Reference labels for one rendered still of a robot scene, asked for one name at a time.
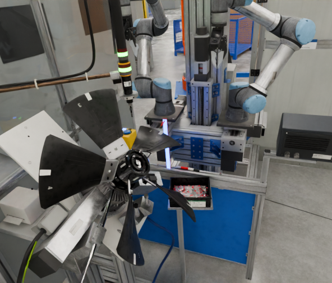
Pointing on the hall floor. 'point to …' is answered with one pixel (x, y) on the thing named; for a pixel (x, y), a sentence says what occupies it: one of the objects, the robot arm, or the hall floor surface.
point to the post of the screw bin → (181, 245)
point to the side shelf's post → (71, 277)
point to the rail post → (254, 235)
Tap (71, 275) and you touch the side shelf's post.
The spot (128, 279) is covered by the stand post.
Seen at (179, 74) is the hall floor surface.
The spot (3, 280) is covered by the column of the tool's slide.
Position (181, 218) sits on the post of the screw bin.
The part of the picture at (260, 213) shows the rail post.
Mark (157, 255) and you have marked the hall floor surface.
